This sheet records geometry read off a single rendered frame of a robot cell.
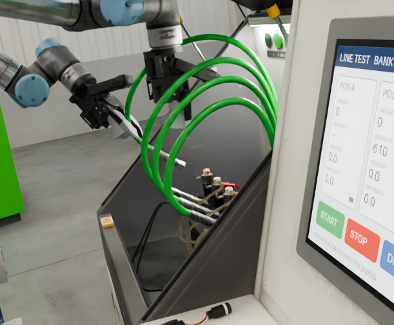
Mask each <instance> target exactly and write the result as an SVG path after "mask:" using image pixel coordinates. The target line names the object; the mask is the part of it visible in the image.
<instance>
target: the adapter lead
mask: <svg viewBox="0 0 394 325"><path fill-rule="evenodd" d="M230 313H231V306H230V304H229V303H228V302H226V303H222V304H220V305H218V306H215V307H212V308H211V310H209V311H207V312H206V317H205V318H204V319H203V320H202V321H200V322H199V323H197V324H191V325H203V324H204V323H206V322H207V320H208V319H211V318H214V319H216V318H219V317H222V316H224V315H227V314H230ZM161 325H189V324H185V323H184V322H183V320H179V321H178V320H177V319H175V320H174V319H173V320H170V321H168V322H166V323H164V324H161Z"/></svg>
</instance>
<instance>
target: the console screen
mask: <svg viewBox="0 0 394 325"><path fill-rule="evenodd" d="M296 252H297V254H298V255H300V256H301V257H302V258H303V259H304V260H305V261H306V262H307V263H309V264H310V265H311V266H312V267H314V268H315V269H316V270H317V271H318V272H319V273H320V274H321V275H323V276H324V277H325V278H326V279H328V280H329V281H330V282H331V283H332V284H333V285H334V286H336V287H337V288H338V289H339V290H340V291H341V292H343V294H345V295H346V296H347V297H348V298H350V299H351V300H352V301H353V302H354V303H355V304H356V305H358V306H359V307H360V308H361V309H362V310H364V311H365V312H366V313H367V314H368V315H369V316H370V317H372V318H373V319H374V320H375V321H377V322H378V323H379V324H380V325H394V15H382V16H368V17H343V18H334V19H332V20H331V22H330V27H329V32H328V40H327V45H326V53H325V58H324V66H323V71H322V79H321V83H320V92H319V100H318V105H317V113H316V117H315V126H314V130H313V139H312V143H311V151H310V159H309V164H308V172H307V177H306V185H305V190H304V198H303V203H302V211H301V216H300V224H299V232H298V237H297V245H296Z"/></svg>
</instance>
